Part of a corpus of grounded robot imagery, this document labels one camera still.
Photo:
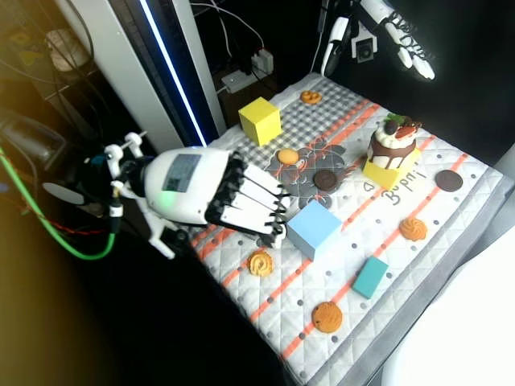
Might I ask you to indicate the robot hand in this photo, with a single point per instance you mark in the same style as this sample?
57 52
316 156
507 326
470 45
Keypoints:
408 44
189 193

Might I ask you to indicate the toy cupcake with berries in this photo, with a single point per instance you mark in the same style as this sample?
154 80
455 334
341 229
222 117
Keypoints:
390 149

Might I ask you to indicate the blue foam cube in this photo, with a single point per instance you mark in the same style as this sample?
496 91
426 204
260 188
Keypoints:
314 229

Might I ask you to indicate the yellow foam cube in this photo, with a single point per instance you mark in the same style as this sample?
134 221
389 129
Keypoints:
382 175

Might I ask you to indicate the black curtain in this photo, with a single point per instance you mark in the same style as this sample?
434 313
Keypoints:
475 100

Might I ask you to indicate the yellow swirl butter cookie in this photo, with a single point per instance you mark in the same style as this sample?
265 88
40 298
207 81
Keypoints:
260 264

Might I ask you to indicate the yellow textured foam block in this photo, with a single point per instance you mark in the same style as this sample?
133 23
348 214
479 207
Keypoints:
259 120

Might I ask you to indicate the round tan biscuit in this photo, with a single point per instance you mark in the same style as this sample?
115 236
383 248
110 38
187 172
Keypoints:
288 156

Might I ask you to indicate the pretzel cookie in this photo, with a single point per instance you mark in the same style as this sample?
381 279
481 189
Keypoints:
311 97

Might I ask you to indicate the white power strip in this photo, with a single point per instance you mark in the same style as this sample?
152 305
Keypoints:
238 81

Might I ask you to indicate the black sandwich cookie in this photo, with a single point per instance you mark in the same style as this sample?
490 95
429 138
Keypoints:
325 180

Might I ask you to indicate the plain dark brown cookie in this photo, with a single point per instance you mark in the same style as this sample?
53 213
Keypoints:
449 181

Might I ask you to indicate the white power adapter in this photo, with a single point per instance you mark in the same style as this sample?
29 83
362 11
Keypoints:
262 60

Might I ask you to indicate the white column with blue light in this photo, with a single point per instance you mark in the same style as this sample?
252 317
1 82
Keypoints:
120 60

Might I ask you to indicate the orange swirl cookie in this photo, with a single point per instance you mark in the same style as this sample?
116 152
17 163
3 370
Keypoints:
413 229

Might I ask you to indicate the chocolate chip cookie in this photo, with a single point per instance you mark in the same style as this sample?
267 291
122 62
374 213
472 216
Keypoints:
327 317

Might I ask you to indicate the teal foam block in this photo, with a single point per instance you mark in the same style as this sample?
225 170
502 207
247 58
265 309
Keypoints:
370 277

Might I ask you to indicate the grey quilt with printed bear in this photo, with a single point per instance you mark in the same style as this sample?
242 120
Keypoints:
402 273

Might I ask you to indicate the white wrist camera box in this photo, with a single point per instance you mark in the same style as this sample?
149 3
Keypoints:
365 49

